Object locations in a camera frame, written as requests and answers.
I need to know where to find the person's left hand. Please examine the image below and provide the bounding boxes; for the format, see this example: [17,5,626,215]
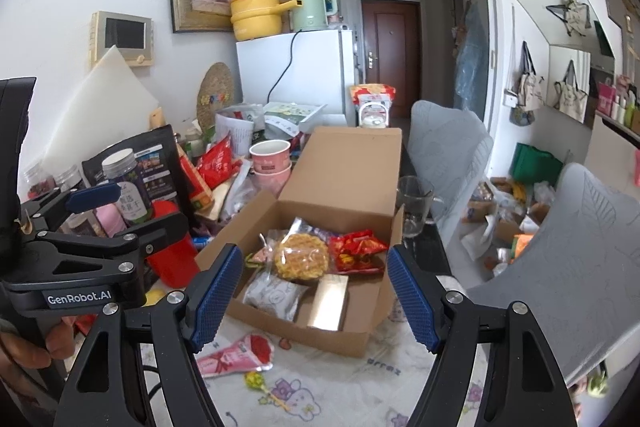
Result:
[0,319,76,371]

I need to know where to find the small red snack packet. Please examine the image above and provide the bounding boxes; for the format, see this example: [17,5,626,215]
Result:
[328,230,389,256]
[332,252,384,274]

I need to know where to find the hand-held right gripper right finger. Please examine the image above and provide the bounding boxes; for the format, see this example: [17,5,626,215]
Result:
[386,244,584,427]

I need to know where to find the brown door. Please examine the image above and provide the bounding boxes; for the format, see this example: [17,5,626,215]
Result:
[360,0,422,108]

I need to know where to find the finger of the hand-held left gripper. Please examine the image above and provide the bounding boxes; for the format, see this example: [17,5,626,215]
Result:
[35,212,187,278]
[20,184,121,236]

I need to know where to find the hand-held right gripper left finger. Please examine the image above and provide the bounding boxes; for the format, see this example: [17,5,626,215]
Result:
[54,243,245,427]

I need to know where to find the red snack bag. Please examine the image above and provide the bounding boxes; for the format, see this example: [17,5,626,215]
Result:
[195,134,242,188]

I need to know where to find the glass mug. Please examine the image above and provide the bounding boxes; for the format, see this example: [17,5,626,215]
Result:
[396,175,446,239]

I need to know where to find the small brown gold-faced box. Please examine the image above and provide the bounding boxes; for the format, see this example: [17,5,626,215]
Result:
[305,274,350,332]

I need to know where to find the white handled container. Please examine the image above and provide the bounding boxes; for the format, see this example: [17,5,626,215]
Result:
[359,101,390,128]

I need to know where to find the orange red paper bag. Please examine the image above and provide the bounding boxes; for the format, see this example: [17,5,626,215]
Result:
[174,144,217,214]

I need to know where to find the white plastic board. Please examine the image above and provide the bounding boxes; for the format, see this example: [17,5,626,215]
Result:
[42,46,162,168]

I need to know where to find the pink snack packet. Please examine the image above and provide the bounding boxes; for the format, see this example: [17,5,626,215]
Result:
[194,334,276,379]

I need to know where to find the olive brown snack packet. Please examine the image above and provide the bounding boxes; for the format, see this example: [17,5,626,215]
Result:
[244,247,274,266]

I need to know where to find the waffle crisp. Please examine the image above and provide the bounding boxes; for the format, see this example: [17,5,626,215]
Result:
[272,231,331,282]

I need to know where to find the green bag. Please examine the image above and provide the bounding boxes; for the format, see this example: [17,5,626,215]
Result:
[509,142,564,188]

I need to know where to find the white paper bag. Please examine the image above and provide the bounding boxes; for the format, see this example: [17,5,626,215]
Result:
[214,104,266,156]

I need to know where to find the white doodle-print snack bag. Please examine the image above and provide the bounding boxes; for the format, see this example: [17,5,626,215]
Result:
[243,270,310,322]

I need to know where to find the canvas tote bag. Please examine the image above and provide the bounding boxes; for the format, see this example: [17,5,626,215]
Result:
[509,41,547,126]

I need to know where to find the white fridge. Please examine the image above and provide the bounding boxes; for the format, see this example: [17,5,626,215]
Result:
[235,29,359,128]

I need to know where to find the shelf of cosmetic bottles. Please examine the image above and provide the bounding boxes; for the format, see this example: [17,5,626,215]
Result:
[594,76,640,134]

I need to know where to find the large cardboard box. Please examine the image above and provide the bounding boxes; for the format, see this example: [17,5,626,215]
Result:
[194,125,405,359]

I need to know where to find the orange snack bag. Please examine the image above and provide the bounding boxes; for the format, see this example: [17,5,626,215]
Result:
[509,234,539,259]

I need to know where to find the white green flat box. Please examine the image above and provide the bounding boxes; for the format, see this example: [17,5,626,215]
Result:
[262,100,327,136]

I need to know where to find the yellow cooking pot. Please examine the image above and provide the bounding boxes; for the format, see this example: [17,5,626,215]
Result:
[229,0,304,42]

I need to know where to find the round woven mat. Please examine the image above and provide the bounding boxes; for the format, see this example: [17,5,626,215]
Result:
[195,62,236,130]

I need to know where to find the clear jar dark purple label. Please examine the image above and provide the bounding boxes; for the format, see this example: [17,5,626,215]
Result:
[101,149,154,228]

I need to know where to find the grey leaf-pattern chair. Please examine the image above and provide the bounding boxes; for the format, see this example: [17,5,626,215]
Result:
[407,100,494,229]
[467,162,640,379]

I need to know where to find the red yellow nut bag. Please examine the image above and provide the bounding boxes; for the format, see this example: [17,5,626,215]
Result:
[349,84,397,128]

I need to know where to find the red canister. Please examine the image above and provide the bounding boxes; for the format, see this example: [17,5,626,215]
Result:
[147,201,201,288]

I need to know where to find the black printed pouch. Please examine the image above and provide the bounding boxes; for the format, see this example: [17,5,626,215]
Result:
[82,125,194,208]

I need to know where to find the pale green electric kettle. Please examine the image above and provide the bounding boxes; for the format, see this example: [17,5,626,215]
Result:
[288,0,339,33]

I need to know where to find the black power cable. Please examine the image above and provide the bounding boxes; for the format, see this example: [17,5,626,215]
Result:
[267,30,302,104]

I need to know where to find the jar of dark red berries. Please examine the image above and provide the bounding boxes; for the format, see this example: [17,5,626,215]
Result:
[21,161,57,202]

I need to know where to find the beige wall intercom panel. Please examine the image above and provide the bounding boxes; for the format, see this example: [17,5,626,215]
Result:
[89,10,154,69]

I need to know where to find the blue plastic hanging bag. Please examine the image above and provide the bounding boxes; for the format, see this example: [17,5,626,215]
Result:
[454,1,489,124]

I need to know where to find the pink paper cup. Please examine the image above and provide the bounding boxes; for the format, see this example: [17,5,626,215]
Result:
[248,139,292,172]
[252,164,293,196]

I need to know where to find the clear jar silver lid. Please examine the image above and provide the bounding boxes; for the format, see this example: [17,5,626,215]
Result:
[53,164,84,194]

